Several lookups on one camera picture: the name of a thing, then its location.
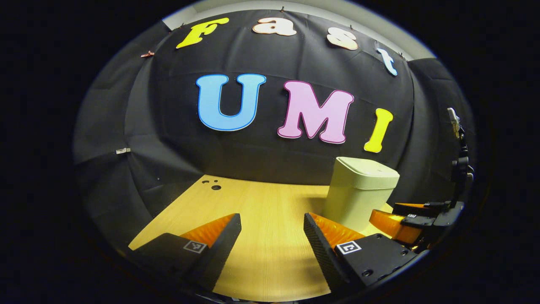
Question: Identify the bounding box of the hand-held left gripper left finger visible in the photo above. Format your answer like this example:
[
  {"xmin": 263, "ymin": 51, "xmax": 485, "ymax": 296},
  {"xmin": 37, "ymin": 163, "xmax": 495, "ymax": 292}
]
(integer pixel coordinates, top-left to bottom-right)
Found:
[{"xmin": 127, "ymin": 213, "xmax": 242, "ymax": 293}]

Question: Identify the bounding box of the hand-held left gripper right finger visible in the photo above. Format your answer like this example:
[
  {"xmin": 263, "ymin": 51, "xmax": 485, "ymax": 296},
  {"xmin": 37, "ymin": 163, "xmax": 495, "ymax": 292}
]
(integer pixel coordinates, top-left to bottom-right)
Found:
[{"xmin": 303, "ymin": 212, "xmax": 418, "ymax": 296}]

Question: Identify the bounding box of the green desktop garbage bin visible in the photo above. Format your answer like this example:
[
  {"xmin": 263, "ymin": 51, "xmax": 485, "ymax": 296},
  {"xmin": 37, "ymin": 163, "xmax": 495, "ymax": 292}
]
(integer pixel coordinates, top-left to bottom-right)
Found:
[{"xmin": 323, "ymin": 157, "xmax": 400, "ymax": 232}]

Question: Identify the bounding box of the wooden desktop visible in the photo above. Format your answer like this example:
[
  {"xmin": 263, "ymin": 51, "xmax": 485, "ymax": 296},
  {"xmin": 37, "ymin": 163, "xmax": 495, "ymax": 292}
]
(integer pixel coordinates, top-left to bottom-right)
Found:
[{"xmin": 128, "ymin": 174, "xmax": 418, "ymax": 302}]

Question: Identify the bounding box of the black backdrop cloth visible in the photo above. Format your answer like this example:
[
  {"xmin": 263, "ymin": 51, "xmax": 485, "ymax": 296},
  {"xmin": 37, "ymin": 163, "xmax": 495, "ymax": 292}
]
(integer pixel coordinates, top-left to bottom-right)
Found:
[{"xmin": 73, "ymin": 9, "xmax": 477, "ymax": 254}]

